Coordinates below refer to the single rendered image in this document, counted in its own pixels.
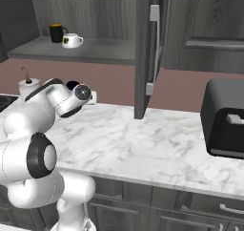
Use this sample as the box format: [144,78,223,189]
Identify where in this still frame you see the grey closed cabinet door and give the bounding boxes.
[162,0,244,75]

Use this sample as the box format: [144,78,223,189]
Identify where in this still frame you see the grey open wall cabinet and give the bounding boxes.
[0,0,151,67]

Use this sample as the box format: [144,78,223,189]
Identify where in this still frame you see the black toaster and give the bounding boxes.
[199,78,244,160]

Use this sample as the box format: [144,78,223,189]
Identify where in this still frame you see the dark open cabinet door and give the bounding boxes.
[0,33,10,65]

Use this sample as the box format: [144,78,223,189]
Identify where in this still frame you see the white mug with dark print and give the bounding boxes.
[61,32,85,50]

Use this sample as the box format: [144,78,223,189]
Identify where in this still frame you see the grey open cabinet door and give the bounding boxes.
[133,0,170,120]

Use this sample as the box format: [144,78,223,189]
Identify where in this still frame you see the silver drawer handle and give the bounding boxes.
[219,203,244,216]

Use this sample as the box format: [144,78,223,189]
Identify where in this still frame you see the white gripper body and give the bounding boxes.
[85,91,98,106]

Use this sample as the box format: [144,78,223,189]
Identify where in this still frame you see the silver cabinet door handle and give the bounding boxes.
[145,4,161,97]

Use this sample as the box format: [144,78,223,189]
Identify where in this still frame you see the black hob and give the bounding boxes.
[0,94,20,114]

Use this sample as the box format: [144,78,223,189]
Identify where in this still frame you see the black mug with orange rim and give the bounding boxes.
[48,22,69,44]

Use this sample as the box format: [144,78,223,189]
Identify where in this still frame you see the white jar with wooden stick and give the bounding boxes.
[17,66,42,98]

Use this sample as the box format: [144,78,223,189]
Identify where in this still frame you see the grey base cabinet door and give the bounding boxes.
[157,209,231,231]
[86,201,151,231]

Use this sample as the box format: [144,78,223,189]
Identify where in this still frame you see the grey drawer front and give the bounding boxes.
[90,176,126,200]
[175,190,244,221]

